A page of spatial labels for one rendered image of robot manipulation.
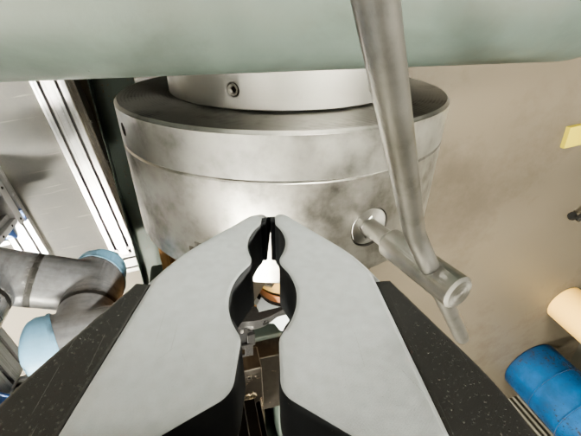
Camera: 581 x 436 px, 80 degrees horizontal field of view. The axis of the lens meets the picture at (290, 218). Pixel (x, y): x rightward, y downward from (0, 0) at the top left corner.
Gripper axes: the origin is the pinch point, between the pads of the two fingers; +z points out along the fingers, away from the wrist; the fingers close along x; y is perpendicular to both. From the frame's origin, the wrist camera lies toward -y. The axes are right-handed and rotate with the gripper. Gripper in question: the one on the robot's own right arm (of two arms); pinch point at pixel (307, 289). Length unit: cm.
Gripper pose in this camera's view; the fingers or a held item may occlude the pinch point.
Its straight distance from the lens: 51.0
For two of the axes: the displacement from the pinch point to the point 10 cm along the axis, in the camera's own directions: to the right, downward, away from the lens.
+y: -0.2, 8.6, 5.1
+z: 9.6, -1.1, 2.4
